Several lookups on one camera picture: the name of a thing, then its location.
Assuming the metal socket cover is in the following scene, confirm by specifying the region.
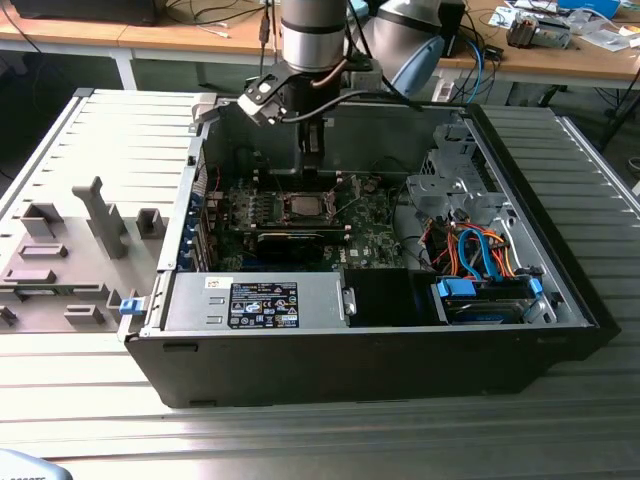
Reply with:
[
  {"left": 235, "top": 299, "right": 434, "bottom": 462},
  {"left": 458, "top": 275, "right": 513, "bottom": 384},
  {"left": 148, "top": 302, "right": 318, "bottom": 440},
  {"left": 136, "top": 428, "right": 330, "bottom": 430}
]
[{"left": 322, "top": 173, "right": 360, "bottom": 214}]

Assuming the silver green CPU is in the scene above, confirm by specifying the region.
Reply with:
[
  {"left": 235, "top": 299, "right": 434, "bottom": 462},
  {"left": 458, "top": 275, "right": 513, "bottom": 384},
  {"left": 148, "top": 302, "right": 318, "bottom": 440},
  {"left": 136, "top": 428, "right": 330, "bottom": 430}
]
[{"left": 291, "top": 196, "right": 327, "bottom": 220}]

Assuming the CPU socket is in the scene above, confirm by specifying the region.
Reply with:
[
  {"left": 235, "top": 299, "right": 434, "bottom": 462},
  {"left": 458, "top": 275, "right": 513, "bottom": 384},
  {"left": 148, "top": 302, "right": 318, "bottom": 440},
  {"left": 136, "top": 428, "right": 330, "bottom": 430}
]
[{"left": 282, "top": 191, "right": 335, "bottom": 222}]

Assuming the black copper CPU cooler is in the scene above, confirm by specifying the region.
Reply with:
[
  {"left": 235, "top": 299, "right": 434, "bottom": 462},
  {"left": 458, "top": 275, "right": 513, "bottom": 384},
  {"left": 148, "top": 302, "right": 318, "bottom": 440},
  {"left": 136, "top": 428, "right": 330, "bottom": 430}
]
[{"left": 506, "top": 12, "right": 574, "bottom": 51}]

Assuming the white power strip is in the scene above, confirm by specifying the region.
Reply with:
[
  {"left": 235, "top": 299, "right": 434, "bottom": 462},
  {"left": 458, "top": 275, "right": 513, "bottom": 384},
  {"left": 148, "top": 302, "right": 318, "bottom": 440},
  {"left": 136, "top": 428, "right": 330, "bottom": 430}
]
[{"left": 432, "top": 74, "right": 457, "bottom": 102}]

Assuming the black speaker box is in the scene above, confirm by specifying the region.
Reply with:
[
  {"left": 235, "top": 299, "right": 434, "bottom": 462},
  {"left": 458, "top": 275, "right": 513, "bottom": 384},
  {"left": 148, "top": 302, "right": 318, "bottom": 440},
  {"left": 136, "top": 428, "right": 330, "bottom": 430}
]
[{"left": 439, "top": 0, "right": 467, "bottom": 59}]

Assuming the grey metal disk bay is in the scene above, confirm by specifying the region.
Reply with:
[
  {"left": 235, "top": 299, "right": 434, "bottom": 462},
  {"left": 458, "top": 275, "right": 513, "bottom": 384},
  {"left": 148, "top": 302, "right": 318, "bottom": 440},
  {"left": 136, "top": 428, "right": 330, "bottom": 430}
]
[{"left": 403, "top": 122, "right": 507, "bottom": 224}]

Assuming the wooden desk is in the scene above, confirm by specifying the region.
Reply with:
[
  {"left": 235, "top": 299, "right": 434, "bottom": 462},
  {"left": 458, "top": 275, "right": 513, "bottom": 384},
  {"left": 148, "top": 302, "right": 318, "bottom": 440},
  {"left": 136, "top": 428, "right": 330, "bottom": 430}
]
[{"left": 0, "top": 0, "right": 640, "bottom": 101}]

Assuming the green motherboard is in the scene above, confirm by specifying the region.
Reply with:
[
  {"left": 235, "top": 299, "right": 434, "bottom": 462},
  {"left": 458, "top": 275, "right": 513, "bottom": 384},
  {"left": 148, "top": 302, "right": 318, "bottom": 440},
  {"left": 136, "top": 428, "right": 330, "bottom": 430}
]
[{"left": 214, "top": 172, "right": 407, "bottom": 274}]

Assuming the black graphics card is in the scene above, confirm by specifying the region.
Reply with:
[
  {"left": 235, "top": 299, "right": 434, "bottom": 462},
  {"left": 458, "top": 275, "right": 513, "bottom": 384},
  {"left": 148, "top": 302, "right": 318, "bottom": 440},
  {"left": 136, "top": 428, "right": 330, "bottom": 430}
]
[{"left": 253, "top": 228, "right": 327, "bottom": 265}]

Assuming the black plastic shroud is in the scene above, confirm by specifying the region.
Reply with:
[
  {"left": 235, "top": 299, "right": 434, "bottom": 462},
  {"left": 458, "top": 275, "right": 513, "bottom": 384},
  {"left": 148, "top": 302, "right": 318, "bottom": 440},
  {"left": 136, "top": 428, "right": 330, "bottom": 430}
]
[{"left": 344, "top": 268, "right": 416, "bottom": 329}]

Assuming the grey power supply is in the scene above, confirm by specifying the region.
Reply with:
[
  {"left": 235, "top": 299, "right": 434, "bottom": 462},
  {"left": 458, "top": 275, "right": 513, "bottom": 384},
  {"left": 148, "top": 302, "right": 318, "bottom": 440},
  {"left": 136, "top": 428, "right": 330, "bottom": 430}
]
[{"left": 160, "top": 271, "right": 359, "bottom": 332}]

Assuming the black flat device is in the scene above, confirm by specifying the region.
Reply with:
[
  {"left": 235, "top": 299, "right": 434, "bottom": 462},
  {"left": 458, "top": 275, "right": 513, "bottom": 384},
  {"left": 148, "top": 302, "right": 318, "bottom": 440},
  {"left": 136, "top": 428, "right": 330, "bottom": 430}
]
[{"left": 9, "top": 0, "right": 161, "bottom": 27}]

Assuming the grey parts rack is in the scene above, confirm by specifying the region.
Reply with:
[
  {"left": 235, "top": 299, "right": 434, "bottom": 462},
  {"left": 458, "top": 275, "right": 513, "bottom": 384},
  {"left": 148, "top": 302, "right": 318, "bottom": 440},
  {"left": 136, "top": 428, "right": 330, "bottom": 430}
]
[{"left": 0, "top": 174, "right": 169, "bottom": 335}]

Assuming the black grey PC case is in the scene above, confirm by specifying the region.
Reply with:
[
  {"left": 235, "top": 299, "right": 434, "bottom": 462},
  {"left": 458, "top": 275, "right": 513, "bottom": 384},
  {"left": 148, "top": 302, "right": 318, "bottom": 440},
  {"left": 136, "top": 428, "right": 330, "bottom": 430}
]
[{"left": 117, "top": 94, "right": 621, "bottom": 410}]

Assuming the hard disk in blue carrier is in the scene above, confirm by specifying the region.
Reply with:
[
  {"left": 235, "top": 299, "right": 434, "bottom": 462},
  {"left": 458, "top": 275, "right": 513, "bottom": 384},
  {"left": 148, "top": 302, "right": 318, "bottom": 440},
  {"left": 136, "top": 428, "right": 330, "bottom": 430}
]
[{"left": 430, "top": 276, "right": 545, "bottom": 327}]

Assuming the blue box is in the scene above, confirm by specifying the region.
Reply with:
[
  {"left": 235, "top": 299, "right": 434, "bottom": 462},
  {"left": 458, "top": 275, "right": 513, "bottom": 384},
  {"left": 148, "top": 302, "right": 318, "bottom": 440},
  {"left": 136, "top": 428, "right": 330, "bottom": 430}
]
[{"left": 557, "top": 0, "right": 621, "bottom": 17}]

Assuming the clear plastic bag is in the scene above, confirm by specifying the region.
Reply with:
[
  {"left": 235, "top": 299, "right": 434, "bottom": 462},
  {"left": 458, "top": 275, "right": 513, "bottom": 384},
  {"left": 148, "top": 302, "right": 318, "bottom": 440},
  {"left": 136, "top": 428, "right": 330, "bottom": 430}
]
[{"left": 574, "top": 17, "right": 640, "bottom": 51}]

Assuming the pale blue teach pendant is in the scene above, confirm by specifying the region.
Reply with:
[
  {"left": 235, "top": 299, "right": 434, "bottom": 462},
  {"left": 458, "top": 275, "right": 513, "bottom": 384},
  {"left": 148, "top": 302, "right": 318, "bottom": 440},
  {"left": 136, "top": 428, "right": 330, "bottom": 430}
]
[{"left": 0, "top": 448, "right": 69, "bottom": 480}]

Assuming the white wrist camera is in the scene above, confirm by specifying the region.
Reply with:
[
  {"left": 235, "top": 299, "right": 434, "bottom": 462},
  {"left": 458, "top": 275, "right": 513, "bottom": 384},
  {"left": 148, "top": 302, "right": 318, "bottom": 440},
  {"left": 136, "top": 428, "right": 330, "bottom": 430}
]
[{"left": 236, "top": 71, "right": 292, "bottom": 129}]

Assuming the black camera cable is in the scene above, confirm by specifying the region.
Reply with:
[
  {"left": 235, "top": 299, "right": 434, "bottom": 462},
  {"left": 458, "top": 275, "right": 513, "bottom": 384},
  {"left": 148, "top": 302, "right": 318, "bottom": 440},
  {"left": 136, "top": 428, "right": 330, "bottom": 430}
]
[{"left": 277, "top": 90, "right": 430, "bottom": 124}]

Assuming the thin dark wire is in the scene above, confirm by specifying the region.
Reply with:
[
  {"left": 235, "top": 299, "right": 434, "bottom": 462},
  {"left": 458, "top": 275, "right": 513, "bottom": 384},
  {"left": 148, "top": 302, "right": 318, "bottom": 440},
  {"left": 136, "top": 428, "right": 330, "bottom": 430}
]
[{"left": 372, "top": 157, "right": 409, "bottom": 176}]

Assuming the blue cable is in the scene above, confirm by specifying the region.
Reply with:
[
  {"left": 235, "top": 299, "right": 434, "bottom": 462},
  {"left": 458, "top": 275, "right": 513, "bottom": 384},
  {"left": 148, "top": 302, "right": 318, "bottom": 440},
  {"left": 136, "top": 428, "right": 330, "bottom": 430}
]
[{"left": 467, "top": 38, "right": 501, "bottom": 104}]

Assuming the blue wire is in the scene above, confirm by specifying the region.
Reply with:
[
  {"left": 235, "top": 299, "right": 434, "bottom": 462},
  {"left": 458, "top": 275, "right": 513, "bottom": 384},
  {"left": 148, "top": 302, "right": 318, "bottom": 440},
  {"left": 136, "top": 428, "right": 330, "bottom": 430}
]
[{"left": 457, "top": 227, "right": 501, "bottom": 281}]

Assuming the orange red wire bundle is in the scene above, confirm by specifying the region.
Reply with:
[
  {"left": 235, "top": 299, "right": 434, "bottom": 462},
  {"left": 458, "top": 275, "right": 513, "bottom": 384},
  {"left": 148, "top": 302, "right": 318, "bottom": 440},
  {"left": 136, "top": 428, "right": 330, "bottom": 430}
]
[{"left": 429, "top": 224, "right": 516, "bottom": 276}]

